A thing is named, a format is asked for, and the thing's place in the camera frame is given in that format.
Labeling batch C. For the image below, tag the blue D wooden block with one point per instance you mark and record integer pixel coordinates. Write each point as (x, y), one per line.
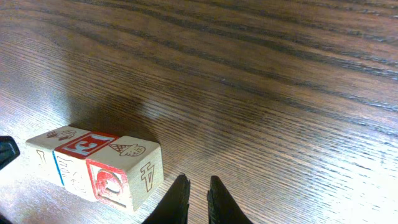
(40, 150)

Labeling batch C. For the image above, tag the green-sided wooden block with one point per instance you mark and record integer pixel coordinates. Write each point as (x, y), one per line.
(71, 158)

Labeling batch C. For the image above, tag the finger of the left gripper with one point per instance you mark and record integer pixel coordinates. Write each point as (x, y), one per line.
(9, 150)

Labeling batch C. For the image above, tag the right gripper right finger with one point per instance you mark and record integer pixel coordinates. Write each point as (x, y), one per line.
(222, 208)

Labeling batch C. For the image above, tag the red Q wooden block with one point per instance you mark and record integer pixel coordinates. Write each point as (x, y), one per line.
(126, 172)

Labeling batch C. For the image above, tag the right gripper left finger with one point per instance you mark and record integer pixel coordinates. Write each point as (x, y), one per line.
(173, 208)

